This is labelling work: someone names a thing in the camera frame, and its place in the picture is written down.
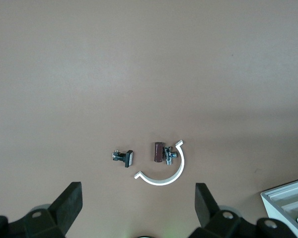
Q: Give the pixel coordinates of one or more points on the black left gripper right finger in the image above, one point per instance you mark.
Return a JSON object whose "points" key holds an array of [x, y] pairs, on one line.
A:
{"points": [[206, 213]]}

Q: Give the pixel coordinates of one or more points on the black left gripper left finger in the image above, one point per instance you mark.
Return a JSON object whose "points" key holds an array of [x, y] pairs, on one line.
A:
{"points": [[64, 210]]}

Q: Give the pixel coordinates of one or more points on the black square push button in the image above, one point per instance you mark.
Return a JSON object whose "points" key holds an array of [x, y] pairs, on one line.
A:
{"points": [[126, 158]]}

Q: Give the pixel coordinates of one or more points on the white drawer with dividers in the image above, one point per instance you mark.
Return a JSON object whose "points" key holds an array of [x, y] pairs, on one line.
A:
{"points": [[288, 203]]}

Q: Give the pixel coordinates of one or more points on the white curved plastic clip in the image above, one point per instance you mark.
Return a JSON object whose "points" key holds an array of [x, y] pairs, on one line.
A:
{"points": [[180, 171]]}

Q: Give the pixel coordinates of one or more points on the brown table cover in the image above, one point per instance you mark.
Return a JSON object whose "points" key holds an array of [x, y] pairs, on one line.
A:
{"points": [[114, 74]]}

